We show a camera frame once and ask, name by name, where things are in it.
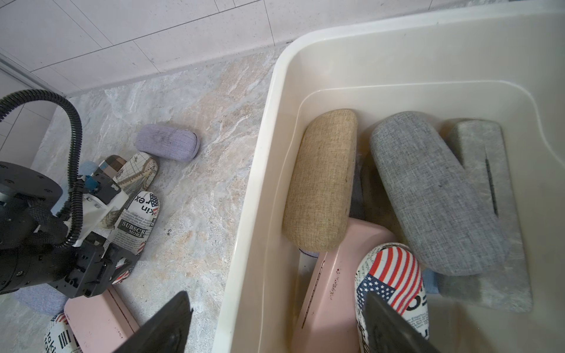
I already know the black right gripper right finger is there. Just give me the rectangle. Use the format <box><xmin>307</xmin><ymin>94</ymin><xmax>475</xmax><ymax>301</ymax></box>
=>
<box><xmin>363</xmin><ymin>292</ymin><xmax>438</xmax><ymax>353</ymax></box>

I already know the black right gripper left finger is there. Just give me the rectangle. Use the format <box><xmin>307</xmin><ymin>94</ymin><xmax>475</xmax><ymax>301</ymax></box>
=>
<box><xmin>115</xmin><ymin>291</ymin><xmax>194</xmax><ymax>353</ymax></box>

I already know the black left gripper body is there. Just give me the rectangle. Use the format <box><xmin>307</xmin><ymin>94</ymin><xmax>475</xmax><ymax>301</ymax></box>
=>
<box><xmin>49</xmin><ymin>232</ymin><xmax>137</xmax><ymax>298</ymax></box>

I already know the pink case front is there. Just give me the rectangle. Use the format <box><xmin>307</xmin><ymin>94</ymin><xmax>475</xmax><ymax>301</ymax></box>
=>
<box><xmin>64</xmin><ymin>287</ymin><xmax>139</xmax><ymax>352</ymax></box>

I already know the pink case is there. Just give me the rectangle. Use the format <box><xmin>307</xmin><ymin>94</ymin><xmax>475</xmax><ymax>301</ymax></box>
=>
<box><xmin>64</xmin><ymin>287</ymin><xmax>139</xmax><ymax>352</ymax></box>
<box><xmin>291</xmin><ymin>218</ymin><xmax>396</xmax><ymax>352</ymax></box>

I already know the flag newspaper glasses case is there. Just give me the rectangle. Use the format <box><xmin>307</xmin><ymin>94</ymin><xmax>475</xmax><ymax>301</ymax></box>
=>
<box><xmin>354</xmin><ymin>243</ymin><xmax>430</xmax><ymax>352</ymax></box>

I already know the light grey slit case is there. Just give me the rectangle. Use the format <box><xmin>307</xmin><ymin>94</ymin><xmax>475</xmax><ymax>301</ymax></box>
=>
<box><xmin>369</xmin><ymin>111</ymin><xmax>494</xmax><ymax>276</ymax></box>

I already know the grey rectangular case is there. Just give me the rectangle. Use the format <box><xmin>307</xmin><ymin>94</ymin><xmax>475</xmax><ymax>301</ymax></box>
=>
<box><xmin>437</xmin><ymin>120</ymin><xmax>534</xmax><ymax>313</ymax></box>

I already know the cream plastic storage box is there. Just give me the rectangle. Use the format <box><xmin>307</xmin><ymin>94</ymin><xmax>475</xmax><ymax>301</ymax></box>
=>
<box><xmin>213</xmin><ymin>1</ymin><xmax>564</xmax><ymax>352</ymax></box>

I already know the purple glasses case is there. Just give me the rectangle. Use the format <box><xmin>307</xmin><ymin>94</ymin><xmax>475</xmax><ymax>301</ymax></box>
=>
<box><xmin>300</xmin><ymin>249</ymin><xmax>319</xmax><ymax>258</ymax></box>

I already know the brown tan glasses case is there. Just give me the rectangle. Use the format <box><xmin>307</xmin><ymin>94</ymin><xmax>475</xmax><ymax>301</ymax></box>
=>
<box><xmin>360</xmin><ymin>153</ymin><xmax>406</xmax><ymax>244</ymax></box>

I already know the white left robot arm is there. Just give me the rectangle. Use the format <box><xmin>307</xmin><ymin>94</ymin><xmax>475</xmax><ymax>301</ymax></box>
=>
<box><xmin>1</xmin><ymin>89</ymin><xmax>140</xmax><ymax>299</ymax></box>

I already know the magazine print glasses case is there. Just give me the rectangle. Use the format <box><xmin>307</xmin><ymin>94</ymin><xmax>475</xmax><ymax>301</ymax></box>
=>
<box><xmin>103</xmin><ymin>190</ymin><xmax>160</xmax><ymax>285</ymax></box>

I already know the light blue glasses case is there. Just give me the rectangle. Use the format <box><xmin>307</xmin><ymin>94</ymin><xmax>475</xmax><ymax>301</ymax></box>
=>
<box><xmin>79</xmin><ymin>160</ymin><xmax>98</xmax><ymax>176</ymax></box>

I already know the map print glasses case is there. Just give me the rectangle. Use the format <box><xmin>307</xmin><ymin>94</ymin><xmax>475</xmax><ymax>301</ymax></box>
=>
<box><xmin>111</xmin><ymin>152</ymin><xmax>159</xmax><ymax>202</ymax></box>

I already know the plaid glasses case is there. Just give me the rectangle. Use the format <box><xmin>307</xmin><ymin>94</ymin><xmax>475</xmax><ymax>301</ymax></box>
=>
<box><xmin>96</xmin><ymin>154</ymin><xmax>126</xmax><ymax>178</ymax></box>

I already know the purple case front left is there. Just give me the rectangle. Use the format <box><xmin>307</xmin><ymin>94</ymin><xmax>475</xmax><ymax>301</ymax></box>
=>
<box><xmin>15</xmin><ymin>284</ymin><xmax>69</xmax><ymax>316</ymax></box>

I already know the newspaper case front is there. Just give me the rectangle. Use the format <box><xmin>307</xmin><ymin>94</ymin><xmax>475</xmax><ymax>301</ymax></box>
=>
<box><xmin>44</xmin><ymin>313</ymin><xmax>82</xmax><ymax>353</ymax></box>

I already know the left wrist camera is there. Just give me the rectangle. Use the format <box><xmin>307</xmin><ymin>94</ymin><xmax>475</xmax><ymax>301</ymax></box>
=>
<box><xmin>72</xmin><ymin>172</ymin><xmax>129</xmax><ymax>247</ymax></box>

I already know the purple case near wall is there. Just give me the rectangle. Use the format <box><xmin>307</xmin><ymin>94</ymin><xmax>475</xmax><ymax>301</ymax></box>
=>
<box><xmin>135</xmin><ymin>124</ymin><xmax>200</xmax><ymax>162</ymax></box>

